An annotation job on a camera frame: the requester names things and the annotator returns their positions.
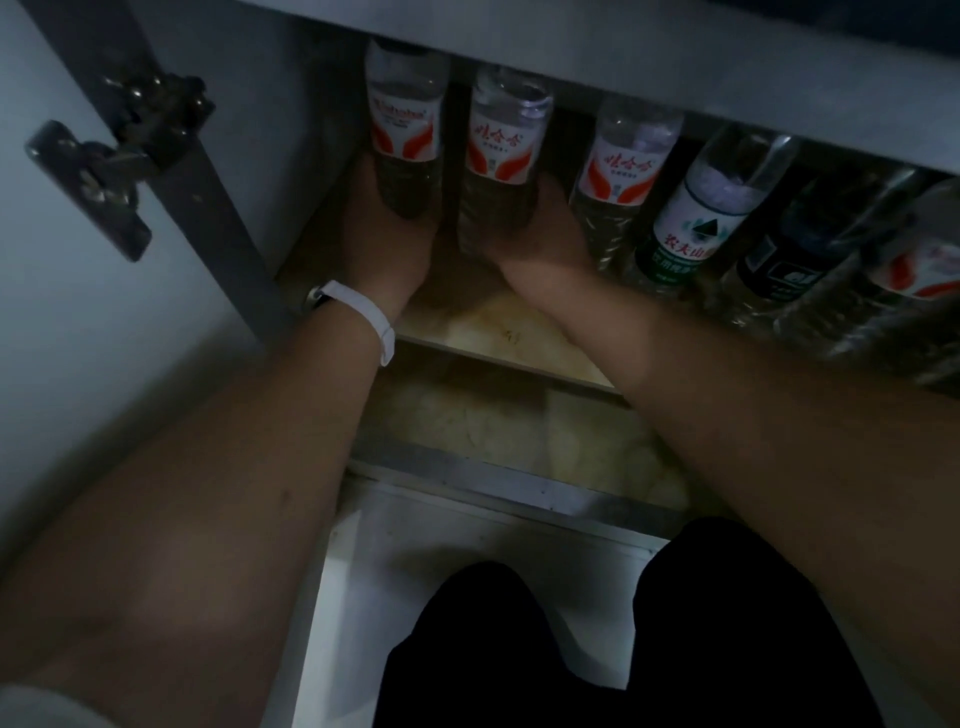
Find green cap water bottle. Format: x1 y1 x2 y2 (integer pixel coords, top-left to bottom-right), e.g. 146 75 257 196
622 127 800 301

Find beige tiled floor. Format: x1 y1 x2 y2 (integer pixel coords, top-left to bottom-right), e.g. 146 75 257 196
292 479 669 728

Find white-capped green label water bottle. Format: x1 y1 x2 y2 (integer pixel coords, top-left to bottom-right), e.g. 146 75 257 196
716 168 924 331

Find person's right hand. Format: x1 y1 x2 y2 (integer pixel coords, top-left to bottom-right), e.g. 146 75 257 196
487 176 601 301

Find smartwatch with white band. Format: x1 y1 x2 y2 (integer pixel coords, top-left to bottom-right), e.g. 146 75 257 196
305 279 397 368

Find person's left forearm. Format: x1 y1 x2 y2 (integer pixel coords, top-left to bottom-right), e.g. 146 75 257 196
0 314 384 728

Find person's grey shirt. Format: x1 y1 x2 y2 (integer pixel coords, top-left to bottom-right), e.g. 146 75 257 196
0 682 114 728

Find black countertop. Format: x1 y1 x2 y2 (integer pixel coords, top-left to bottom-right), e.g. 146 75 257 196
704 0 960 35

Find hinged cabinet door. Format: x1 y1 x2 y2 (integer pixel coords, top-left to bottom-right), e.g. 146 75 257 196
0 0 301 541

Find person's left hand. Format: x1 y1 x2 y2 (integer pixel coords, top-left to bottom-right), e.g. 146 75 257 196
329 149 444 320

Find person's black trousers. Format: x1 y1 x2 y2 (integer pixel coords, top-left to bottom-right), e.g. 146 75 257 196
372 515 886 728

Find red label water bottle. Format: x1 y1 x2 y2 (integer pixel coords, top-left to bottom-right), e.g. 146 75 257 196
567 97 685 275
365 37 451 223
772 179 960 376
458 65 555 256

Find person's right forearm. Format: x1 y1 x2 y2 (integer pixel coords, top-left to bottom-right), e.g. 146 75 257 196
584 284 960 728

